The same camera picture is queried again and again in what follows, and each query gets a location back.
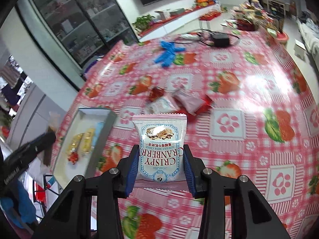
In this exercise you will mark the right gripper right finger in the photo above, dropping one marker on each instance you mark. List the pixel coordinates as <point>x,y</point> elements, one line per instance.
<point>251,214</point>

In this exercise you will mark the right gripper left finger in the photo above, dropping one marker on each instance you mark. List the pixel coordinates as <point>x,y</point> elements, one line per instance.
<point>70,215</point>

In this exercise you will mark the red Chinese character snack packet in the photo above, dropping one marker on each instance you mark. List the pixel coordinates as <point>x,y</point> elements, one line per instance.
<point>73,158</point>

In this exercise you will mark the golden snack packet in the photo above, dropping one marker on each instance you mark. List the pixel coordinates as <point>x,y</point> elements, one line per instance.
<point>73,145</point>

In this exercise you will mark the yellow cake snack packet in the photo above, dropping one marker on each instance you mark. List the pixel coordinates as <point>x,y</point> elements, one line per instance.
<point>87,141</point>

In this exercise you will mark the light blue snack packet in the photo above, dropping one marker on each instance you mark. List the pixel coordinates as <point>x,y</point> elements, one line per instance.
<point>99,126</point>

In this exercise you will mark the white crispy cranberry packet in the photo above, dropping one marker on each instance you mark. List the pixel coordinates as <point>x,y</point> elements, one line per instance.
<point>161,151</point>

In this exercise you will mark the long red snack packet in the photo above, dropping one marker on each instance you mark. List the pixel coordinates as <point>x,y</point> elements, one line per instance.
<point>206,104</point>

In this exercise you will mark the pink triangular snack packet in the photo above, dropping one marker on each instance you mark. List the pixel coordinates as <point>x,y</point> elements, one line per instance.
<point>191,103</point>

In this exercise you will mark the white pink cranberry packet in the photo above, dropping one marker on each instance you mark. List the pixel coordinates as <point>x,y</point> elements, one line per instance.
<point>162,105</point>

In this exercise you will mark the blue gloved left hand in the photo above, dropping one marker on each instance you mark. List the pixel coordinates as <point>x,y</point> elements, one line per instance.
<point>17,206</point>

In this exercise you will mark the grey white storage box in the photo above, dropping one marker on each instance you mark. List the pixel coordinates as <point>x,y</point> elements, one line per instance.
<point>85,118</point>

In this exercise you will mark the pink strawberry plaid tablecloth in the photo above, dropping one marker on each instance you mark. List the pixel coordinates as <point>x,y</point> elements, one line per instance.
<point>263,124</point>

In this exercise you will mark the dark red small snack packet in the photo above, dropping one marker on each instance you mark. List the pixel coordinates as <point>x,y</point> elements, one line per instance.
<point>156,93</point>

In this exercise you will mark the glass door display cabinet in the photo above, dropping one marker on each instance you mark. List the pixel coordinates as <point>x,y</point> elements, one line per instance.
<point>82,28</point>

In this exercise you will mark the blue rubber gloves pile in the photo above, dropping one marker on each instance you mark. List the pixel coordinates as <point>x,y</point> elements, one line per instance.
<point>169,53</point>

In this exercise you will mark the black power adapter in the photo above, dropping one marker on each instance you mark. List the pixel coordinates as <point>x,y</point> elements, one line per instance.
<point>220,40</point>

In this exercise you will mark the white power strip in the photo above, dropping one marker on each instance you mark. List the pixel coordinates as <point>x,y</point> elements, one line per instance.
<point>188,36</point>

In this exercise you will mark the green potted plant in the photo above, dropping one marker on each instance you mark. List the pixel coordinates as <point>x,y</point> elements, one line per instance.
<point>143,23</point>

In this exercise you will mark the sofa with blankets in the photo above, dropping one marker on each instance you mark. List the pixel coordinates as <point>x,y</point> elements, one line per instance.
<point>309,33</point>

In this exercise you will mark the cluttered coffee table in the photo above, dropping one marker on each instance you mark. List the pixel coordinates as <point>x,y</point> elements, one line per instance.
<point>250,16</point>

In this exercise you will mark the white red tv bench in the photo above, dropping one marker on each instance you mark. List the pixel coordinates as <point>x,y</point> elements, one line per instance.
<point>162,29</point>

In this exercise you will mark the flower fruit arrangement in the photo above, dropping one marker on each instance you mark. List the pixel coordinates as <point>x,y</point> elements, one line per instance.
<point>204,3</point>

